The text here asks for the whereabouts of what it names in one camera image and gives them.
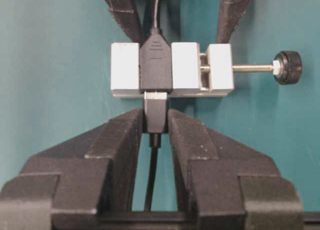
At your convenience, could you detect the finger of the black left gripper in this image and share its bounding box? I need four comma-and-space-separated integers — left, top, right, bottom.
216, 0, 252, 43
105, 0, 144, 44

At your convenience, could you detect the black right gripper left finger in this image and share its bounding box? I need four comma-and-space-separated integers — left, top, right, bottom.
0, 109, 144, 230

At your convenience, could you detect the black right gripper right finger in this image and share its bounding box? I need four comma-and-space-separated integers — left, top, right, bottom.
168, 109, 304, 230

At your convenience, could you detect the black female USB cable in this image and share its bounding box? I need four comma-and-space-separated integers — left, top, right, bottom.
138, 0, 173, 94

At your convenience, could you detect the white mini vise clamp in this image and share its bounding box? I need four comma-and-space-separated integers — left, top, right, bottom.
110, 42, 303, 98

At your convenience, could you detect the black male USB cable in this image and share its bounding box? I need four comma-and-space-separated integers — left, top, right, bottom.
142, 90, 168, 213

